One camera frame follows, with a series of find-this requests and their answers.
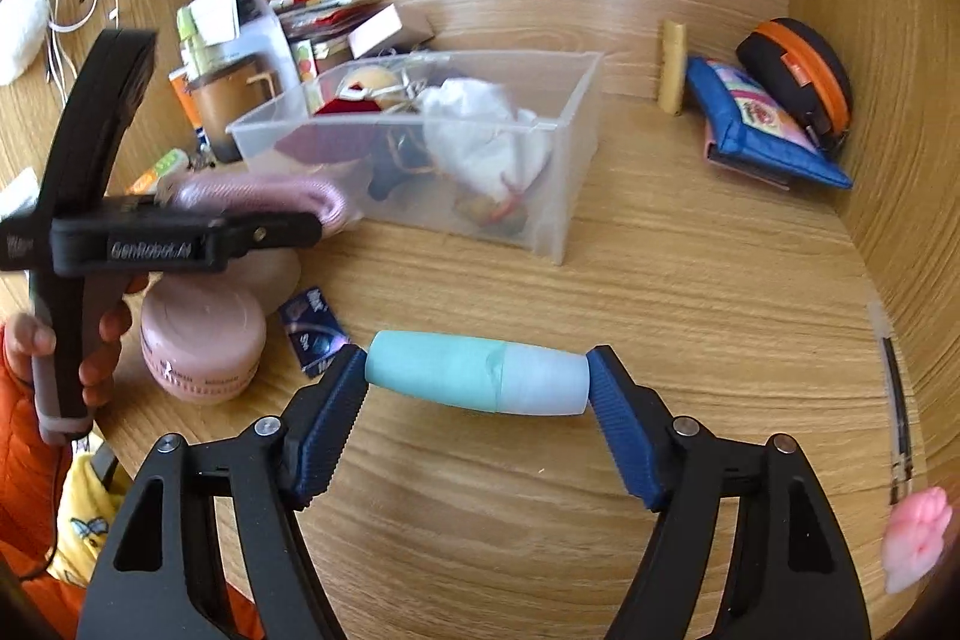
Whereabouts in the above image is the wooden desktop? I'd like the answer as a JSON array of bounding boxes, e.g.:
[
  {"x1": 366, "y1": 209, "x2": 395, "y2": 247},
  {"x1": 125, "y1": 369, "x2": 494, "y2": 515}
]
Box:
[{"x1": 0, "y1": 0, "x2": 938, "y2": 640}]

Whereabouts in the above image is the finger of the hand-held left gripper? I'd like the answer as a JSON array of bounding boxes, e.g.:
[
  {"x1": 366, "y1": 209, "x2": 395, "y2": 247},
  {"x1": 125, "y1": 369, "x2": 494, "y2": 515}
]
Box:
[{"x1": 217, "y1": 209, "x2": 325, "y2": 256}]

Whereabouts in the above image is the dark blue foil packet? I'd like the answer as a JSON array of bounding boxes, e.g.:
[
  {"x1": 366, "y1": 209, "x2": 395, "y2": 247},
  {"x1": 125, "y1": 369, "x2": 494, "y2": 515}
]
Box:
[{"x1": 277, "y1": 287, "x2": 347, "y2": 380}]

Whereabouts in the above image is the pile of snack sachets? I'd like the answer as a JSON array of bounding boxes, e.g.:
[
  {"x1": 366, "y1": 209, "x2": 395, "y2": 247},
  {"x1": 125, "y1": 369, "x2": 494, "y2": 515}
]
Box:
[{"x1": 268, "y1": 0, "x2": 376, "y2": 37}]

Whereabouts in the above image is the pink round jar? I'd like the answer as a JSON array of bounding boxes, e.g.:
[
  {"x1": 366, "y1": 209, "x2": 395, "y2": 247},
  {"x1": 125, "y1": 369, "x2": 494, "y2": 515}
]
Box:
[{"x1": 139, "y1": 274, "x2": 268, "y2": 405}]

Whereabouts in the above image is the green and orange tube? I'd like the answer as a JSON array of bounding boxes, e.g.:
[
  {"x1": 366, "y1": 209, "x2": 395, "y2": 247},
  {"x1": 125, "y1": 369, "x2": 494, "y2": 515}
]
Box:
[{"x1": 124, "y1": 149, "x2": 190, "y2": 197}]

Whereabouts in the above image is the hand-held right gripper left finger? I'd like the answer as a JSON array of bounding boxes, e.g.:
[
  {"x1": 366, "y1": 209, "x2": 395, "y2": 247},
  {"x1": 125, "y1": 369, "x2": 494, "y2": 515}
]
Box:
[{"x1": 75, "y1": 342, "x2": 370, "y2": 640}]

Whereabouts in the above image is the white fluffy item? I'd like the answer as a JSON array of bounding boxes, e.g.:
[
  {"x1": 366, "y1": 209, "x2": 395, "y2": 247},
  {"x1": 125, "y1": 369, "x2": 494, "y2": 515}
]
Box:
[{"x1": 0, "y1": 0, "x2": 50, "y2": 86}]

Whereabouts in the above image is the yellow printed clothing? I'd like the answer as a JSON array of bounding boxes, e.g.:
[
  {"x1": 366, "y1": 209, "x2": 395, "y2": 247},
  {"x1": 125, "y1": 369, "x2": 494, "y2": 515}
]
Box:
[{"x1": 46, "y1": 449, "x2": 134, "y2": 588}]

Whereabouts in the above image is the clear plastic storage box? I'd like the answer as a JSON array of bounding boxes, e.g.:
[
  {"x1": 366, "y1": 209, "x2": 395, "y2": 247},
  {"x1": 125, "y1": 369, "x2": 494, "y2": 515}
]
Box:
[{"x1": 225, "y1": 49, "x2": 605, "y2": 266}]

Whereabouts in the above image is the pink rope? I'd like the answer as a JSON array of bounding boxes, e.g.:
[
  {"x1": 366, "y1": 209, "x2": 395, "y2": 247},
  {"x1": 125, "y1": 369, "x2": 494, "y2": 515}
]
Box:
[{"x1": 154, "y1": 173, "x2": 362, "y2": 235}]

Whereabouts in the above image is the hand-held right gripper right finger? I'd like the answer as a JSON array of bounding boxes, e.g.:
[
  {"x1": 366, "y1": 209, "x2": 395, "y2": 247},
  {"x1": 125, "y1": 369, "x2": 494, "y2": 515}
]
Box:
[{"x1": 585, "y1": 345, "x2": 872, "y2": 640}]

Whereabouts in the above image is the pink paw toy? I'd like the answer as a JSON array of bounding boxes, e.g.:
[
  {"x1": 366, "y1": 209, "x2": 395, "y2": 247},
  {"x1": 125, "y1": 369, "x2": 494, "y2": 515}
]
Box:
[{"x1": 881, "y1": 486, "x2": 955, "y2": 596}]

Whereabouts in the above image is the blue zip pouch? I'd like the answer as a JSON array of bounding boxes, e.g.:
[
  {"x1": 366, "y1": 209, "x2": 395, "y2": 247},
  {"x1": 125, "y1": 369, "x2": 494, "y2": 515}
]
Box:
[{"x1": 686, "y1": 56, "x2": 854, "y2": 191}]

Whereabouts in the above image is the teal and white tube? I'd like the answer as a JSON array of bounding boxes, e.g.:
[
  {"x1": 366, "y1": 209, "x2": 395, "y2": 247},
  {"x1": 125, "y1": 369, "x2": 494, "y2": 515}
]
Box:
[{"x1": 364, "y1": 330, "x2": 590, "y2": 417}]

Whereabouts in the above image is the red and gold drawstring pouch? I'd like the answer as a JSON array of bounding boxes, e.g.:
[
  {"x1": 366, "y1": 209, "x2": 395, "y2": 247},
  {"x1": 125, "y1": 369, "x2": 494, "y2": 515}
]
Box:
[{"x1": 313, "y1": 74, "x2": 380, "y2": 120}]

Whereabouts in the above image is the beige cork cylinder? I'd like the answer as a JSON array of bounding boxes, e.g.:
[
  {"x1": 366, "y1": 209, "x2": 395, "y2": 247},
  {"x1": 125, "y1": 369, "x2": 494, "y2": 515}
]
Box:
[{"x1": 657, "y1": 19, "x2": 689, "y2": 118}]

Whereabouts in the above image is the brown ceramic mug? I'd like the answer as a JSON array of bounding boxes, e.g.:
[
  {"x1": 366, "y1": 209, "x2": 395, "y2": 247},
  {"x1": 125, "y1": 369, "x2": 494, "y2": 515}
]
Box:
[{"x1": 184, "y1": 53, "x2": 280, "y2": 163}]

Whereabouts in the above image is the white tissue bag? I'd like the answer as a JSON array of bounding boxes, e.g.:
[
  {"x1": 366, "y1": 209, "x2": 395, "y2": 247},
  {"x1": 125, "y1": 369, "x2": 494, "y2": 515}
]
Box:
[{"x1": 416, "y1": 77, "x2": 552, "y2": 199}]

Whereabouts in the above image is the cream plastic cup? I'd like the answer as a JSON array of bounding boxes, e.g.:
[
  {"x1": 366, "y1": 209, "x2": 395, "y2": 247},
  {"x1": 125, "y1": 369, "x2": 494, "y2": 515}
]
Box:
[{"x1": 225, "y1": 250, "x2": 302, "y2": 315}]

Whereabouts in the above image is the small white box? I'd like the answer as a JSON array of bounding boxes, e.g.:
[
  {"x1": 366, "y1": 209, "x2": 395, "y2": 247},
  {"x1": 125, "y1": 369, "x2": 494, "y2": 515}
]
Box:
[{"x1": 346, "y1": 2, "x2": 436, "y2": 60}]

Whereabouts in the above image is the person's left forearm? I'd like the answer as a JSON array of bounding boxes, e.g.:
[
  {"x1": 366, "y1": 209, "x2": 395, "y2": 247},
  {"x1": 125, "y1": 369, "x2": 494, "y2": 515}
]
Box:
[{"x1": 0, "y1": 321, "x2": 83, "y2": 588}]

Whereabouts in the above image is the person's left hand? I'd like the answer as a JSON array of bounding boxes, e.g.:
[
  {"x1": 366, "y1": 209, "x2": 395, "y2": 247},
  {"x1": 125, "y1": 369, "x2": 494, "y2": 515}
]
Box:
[{"x1": 0, "y1": 276, "x2": 151, "y2": 414}]

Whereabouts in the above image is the black and orange zip case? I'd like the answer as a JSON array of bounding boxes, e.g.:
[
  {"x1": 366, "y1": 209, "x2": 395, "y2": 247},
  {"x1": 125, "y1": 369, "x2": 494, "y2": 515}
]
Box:
[{"x1": 735, "y1": 17, "x2": 854, "y2": 155}]

